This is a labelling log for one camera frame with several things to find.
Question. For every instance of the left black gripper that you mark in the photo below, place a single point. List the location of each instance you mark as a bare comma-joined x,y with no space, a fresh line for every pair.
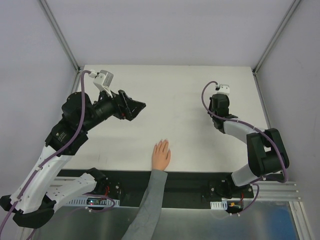
122,105

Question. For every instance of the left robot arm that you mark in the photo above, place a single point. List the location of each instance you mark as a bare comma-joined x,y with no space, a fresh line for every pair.
34,204

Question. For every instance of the grey sleeved forearm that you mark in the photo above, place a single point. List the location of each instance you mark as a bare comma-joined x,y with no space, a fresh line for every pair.
146,220

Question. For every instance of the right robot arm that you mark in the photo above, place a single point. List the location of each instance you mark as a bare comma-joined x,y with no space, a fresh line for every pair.
266,153

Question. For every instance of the mannequin hand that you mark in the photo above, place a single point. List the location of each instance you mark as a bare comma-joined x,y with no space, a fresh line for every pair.
161,155

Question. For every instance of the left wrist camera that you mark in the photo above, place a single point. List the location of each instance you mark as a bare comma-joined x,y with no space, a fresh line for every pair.
102,80

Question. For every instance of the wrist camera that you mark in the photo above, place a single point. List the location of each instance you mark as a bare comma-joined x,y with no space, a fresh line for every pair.
102,80
222,89

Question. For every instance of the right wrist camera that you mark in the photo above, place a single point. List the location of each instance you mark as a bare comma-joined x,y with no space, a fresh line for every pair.
222,89

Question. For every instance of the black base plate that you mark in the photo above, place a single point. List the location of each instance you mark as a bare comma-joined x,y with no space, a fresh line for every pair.
183,190

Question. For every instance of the left white cable duct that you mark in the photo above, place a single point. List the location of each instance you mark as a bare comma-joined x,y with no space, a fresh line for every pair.
89,201

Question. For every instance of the white cable duct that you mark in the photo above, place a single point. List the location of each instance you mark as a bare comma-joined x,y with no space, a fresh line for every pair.
89,201
219,205

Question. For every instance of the right white cable duct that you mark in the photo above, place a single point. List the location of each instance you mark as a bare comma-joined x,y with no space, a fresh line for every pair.
219,205

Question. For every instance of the left aluminium frame post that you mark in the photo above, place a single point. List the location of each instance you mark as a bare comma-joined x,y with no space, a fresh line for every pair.
48,13

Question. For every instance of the aluminium frame post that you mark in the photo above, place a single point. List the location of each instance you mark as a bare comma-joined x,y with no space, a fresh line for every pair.
48,13
276,35

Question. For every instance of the right aluminium frame post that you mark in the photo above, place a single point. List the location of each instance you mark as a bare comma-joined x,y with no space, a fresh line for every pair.
276,35

